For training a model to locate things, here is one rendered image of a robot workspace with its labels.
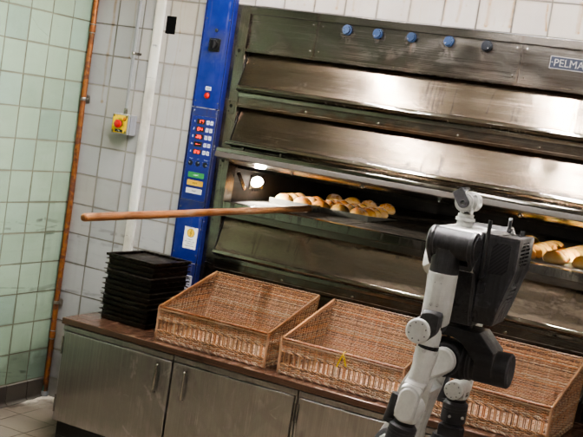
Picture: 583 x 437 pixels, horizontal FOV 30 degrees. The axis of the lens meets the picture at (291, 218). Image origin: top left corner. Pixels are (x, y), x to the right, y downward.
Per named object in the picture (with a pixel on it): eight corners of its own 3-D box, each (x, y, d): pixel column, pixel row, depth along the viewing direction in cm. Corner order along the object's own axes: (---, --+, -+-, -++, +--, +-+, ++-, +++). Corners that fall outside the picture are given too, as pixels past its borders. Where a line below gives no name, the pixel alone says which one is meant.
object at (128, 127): (118, 133, 540) (121, 113, 539) (134, 136, 536) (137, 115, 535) (109, 132, 534) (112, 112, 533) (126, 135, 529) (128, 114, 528)
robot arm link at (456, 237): (470, 276, 333) (478, 232, 331) (461, 278, 324) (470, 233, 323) (434, 268, 337) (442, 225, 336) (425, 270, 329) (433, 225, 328)
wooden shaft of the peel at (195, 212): (85, 222, 372) (86, 213, 372) (78, 220, 373) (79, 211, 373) (311, 211, 523) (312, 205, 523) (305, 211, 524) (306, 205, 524)
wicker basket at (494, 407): (448, 389, 463) (458, 326, 460) (579, 424, 437) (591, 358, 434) (404, 408, 420) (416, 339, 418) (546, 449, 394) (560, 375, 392)
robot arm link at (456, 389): (470, 410, 380) (476, 379, 379) (460, 416, 370) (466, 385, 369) (440, 401, 385) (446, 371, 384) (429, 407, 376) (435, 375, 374)
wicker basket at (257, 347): (207, 326, 516) (215, 270, 513) (313, 354, 492) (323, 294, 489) (151, 339, 473) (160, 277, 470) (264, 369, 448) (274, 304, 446)
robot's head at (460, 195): (482, 206, 351) (473, 185, 352) (475, 207, 343) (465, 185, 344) (465, 214, 353) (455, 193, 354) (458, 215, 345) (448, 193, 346)
